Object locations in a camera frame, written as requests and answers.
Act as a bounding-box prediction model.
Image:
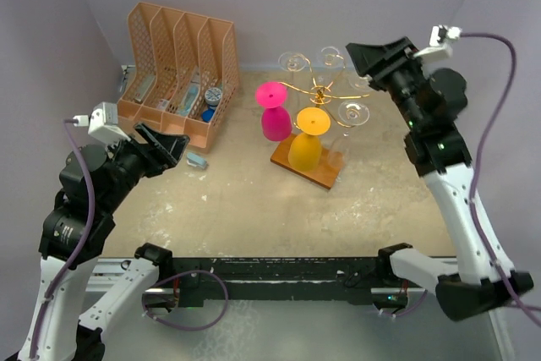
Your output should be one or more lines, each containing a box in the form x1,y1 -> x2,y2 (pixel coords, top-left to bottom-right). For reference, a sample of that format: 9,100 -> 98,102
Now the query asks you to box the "blue toothbrush package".
176,67 -> 200,117

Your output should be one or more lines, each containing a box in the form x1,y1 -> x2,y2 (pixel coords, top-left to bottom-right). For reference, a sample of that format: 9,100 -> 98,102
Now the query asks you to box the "round blue patterned tin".
204,87 -> 223,108

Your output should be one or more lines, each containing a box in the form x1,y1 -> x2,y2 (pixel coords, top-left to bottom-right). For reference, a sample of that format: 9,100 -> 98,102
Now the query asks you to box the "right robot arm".
346,35 -> 534,321

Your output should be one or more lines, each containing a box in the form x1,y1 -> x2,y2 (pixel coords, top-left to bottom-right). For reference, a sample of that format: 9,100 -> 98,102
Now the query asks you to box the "wooden rack base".
270,142 -> 341,190

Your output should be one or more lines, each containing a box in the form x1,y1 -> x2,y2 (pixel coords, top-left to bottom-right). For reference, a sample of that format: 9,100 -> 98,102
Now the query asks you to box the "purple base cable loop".
141,270 -> 232,331

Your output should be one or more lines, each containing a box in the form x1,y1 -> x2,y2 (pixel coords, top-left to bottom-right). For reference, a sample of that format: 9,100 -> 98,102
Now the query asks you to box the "peach plastic file organizer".
117,2 -> 240,153

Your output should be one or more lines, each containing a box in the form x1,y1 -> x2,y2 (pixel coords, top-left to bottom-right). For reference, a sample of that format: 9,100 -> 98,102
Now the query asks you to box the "blue bottle cap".
201,108 -> 216,123

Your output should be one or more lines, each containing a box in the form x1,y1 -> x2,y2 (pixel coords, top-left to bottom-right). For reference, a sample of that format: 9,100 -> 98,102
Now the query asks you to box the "pink plastic wine glass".
255,82 -> 292,142

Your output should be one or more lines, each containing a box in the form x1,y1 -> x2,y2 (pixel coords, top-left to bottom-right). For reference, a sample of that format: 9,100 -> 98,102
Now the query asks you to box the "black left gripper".
101,120 -> 189,211

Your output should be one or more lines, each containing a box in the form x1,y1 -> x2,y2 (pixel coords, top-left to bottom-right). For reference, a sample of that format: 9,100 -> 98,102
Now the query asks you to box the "grey box with red label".
134,74 -> 156,103

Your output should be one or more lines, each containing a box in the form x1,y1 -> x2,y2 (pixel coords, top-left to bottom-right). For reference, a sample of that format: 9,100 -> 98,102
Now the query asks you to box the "light blue correction tape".
186,152 -> 208,169

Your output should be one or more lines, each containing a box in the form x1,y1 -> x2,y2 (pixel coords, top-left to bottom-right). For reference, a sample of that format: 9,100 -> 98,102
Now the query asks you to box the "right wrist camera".
413,25 -> 462,63

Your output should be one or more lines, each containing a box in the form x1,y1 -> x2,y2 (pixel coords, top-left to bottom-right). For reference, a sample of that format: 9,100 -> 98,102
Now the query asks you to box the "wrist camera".
413,25 -> 462,63
72,101 -> 129,145

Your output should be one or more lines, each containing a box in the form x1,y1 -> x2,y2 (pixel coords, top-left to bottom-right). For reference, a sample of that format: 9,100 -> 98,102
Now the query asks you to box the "clear wine glass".
348,73 -> 372,92
278,52 -> 308,85

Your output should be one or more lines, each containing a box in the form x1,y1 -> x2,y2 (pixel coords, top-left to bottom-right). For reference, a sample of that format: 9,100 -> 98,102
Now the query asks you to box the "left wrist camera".
72,101 -> 129,145

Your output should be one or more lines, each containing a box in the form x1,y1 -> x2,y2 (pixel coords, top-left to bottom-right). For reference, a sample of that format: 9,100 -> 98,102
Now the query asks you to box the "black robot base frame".
124,255 -> 428,308

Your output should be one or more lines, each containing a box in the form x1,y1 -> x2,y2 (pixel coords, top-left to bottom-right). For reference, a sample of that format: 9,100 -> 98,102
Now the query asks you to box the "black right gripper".
347,36 -> 426,130

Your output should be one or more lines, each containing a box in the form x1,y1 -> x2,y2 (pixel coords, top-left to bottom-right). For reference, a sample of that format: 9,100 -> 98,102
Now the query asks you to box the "yellow plastic wine glass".
288,107 -> 331,172

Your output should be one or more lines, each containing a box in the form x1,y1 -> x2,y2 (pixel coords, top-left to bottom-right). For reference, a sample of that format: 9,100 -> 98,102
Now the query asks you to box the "gold wire glass rack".
285,56 -> 369,125

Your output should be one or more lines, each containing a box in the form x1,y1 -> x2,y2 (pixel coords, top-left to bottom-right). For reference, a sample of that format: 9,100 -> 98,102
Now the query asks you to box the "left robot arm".
10,123 -> 190,360

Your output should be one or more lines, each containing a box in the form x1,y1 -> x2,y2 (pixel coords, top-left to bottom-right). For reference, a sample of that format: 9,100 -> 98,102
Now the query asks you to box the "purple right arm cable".
460,31 -> 541,315

